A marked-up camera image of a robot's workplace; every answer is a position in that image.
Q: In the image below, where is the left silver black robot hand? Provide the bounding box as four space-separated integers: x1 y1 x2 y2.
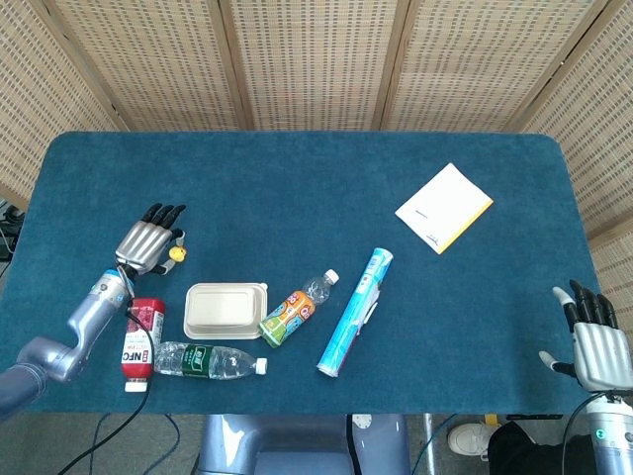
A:
114 203 188 276

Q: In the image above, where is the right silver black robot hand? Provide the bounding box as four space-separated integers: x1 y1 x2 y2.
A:
538 279 633 393

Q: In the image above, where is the red NFC juice bottle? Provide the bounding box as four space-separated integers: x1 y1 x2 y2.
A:
120 297 167 394

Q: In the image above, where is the clear green-label water bottle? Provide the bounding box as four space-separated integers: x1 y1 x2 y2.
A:
152 340 269 381

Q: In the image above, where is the Qoo orange drink bottle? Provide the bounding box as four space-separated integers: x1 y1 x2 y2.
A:
258 268 340 348

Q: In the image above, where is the beige lidded lunch box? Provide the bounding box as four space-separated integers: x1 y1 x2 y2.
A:
183 281 270 341

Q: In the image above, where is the black trouser leg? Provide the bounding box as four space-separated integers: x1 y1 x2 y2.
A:
487 420 570 475

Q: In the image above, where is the white sneaker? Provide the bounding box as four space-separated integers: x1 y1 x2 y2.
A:
447 422 496 459

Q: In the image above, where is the blue table cloth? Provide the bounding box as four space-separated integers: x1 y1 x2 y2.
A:
0 131 602 417

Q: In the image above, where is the metal table leg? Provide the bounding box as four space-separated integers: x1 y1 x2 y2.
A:
423 414 437 462

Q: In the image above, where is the white notepad yellow spine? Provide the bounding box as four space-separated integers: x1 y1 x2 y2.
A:
394 162 495 255

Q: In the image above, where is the blue cling film roll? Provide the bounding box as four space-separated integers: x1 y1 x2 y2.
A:
316 246 395 378

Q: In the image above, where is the grey-blue robot torso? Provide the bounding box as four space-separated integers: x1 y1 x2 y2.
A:
195 414 411 475

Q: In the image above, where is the woven wooden folding screen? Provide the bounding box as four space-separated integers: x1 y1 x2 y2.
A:
0 0 633 323

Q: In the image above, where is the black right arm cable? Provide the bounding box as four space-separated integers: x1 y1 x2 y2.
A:
562 392 603 475

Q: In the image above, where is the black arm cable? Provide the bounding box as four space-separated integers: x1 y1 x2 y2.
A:
562 392 603 475
51 296 157 475

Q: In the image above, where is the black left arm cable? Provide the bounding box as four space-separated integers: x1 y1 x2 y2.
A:
51 296 157 475

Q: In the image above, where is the black torso cable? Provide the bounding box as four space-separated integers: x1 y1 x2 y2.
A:
344 414 360 475

